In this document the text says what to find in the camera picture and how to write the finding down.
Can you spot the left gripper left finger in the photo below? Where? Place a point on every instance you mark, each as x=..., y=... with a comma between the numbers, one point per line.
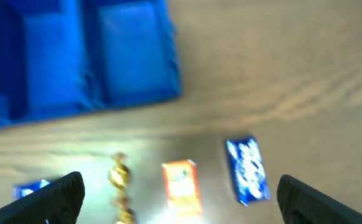
x=50, y=202

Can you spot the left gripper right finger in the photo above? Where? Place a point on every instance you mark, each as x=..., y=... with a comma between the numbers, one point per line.
x=305, y=205

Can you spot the blue candy pack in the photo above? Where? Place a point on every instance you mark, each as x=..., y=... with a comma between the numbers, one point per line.
x=28, y=188
x=249, y=171

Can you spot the gold candy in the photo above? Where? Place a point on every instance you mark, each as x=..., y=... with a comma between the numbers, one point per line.
x=120, y=175
x=125, y=214

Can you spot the orange candy box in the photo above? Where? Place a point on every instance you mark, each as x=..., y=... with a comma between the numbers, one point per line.
x=182, y=189

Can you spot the blue tray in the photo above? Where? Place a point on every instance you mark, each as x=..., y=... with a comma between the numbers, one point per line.
x=53, y=62

